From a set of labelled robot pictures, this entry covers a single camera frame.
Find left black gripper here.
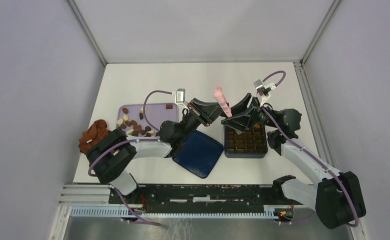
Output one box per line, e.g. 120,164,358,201
178,97,229,141

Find purple chocolate tray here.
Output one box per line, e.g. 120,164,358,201
116,103,179,137

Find blue tin lid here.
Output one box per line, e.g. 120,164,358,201
172,130,224,179

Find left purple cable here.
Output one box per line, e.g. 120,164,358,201
87,90,176,227

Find blue tin chocolate box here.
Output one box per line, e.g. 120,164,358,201
224,126,268,159

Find pink tongs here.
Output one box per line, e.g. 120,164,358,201
213,86,232,117

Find brown crumpled cloth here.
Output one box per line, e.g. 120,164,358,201
78,119,110,154

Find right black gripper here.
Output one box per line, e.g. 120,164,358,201
220,93,278,133

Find purple cable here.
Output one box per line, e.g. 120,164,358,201
261,70,360,228
87,90,176,227

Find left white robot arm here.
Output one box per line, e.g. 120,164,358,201
85,98,224,204

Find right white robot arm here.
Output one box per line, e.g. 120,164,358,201
218,94,366,230

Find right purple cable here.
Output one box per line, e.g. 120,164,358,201
261,70,360,228

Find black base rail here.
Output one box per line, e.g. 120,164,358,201
108,184,305,215

